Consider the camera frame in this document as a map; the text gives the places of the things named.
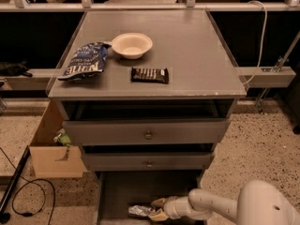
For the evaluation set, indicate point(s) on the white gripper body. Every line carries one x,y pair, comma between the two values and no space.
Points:
172,207

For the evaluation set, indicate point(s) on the silver blue redbull can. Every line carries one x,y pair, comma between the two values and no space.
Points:
140,211

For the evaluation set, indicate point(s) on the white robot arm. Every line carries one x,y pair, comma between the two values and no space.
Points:
259,203

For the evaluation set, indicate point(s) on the grey middle drawer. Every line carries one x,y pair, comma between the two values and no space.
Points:
147,161

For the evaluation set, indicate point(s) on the grey drawer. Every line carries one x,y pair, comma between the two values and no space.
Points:
117,191
146,132
147,161

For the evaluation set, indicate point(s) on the grey bottom drawer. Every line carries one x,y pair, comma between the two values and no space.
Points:
117,191

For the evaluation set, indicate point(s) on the grey top drawer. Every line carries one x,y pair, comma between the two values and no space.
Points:
146,132

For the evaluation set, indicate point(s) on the grey drawer cabinet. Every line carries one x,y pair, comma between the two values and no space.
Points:
203,83

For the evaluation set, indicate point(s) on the green bottle in box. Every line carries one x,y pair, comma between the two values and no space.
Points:
62,138

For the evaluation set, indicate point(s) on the cardboard box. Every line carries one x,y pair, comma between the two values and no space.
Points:
50,158

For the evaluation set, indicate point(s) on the dark chocolate bar wrapper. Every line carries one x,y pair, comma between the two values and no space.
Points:
149,75

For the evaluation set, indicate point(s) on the black bar on floor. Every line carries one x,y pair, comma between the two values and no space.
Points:
10,182

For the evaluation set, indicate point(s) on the blue chip bag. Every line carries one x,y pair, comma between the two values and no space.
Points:
86,62

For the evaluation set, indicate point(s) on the white paper bowl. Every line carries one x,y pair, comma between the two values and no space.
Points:
132,45

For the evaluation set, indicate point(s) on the black object on ledge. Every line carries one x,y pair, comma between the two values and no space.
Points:
14,69

